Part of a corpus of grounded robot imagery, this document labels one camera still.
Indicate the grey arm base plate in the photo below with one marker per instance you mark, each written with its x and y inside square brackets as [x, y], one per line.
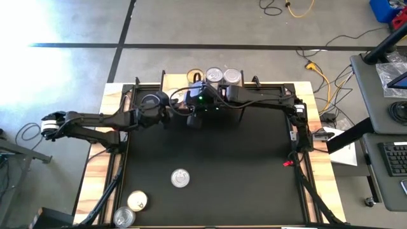
[322, 136]

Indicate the black power brick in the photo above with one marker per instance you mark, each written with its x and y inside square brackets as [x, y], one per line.
[327, 117]

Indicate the blue plastic bin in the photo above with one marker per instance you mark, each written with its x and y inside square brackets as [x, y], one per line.
[383, 9]

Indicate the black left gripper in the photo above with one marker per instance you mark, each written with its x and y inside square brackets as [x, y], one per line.
[155, 109]

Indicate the black table mat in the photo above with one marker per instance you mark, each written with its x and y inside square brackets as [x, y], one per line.
[241, 191]

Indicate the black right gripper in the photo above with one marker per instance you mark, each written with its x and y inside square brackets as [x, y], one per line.
[203, 95]

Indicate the blue lit screen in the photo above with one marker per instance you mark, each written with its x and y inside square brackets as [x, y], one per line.
[400, 82]

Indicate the silver lid can blue label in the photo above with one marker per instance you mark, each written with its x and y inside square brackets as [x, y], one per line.
[214, 74]

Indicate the white paper sheet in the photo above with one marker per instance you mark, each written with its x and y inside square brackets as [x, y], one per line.
[346, 156]

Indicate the black aluminium table frame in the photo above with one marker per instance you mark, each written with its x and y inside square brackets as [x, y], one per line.
[106, 198]

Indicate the clear plastic bag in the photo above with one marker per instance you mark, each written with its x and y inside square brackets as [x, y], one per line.
[389, 74]

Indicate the wooden shelf black sides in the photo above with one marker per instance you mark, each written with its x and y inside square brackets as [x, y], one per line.
[173, 81]

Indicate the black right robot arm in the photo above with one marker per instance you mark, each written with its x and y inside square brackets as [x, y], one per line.
[264, 95]

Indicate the small black clamp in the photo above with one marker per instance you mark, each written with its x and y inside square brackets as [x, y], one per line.
[255, 80]
[137, 81]

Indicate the dark gold seafood can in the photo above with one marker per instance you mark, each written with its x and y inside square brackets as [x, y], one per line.
[190, 76]

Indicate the black keyboard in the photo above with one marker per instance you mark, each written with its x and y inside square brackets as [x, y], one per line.
[395, 159]

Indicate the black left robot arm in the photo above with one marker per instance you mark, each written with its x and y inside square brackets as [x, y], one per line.
[95, 119]

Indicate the grey desk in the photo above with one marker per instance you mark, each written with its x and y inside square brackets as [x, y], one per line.
[365, 95]

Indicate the black box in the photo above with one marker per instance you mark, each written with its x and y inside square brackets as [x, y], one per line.
[51, 219]

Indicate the dark phone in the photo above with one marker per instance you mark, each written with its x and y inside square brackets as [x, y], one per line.
[404, 187]

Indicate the red plastic object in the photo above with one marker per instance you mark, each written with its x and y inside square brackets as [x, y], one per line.
[400, 21]

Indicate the grey metal stand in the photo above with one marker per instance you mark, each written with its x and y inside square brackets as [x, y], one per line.
[25, 152]

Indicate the silver lid seafood can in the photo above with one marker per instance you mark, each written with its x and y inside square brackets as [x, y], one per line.
[124, 217]
[232, 76]

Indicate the desk caster wheel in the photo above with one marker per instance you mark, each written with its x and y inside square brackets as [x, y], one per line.
[369, 201]

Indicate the pale gold lid can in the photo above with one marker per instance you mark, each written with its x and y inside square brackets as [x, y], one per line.
[137, 201]

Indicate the silver lid can red label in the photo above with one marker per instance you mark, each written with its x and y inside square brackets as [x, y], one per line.
[180, 178]

